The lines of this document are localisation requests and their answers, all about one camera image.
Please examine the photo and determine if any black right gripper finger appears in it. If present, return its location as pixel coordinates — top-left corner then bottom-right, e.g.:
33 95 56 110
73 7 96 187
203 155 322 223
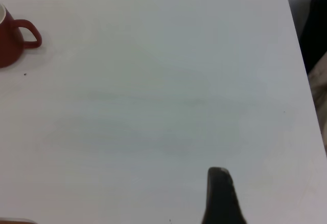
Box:
201 167 248 224

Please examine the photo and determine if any red ceramic mug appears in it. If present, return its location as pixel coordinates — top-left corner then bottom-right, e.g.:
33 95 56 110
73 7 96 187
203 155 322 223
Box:
0 3 42 69

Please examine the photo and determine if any beige fabric object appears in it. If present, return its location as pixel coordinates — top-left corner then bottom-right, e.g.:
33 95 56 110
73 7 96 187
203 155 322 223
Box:
308 55 327 158

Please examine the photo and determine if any black bulky object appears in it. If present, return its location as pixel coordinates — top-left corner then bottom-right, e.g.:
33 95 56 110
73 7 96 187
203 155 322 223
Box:
300 0 327 75

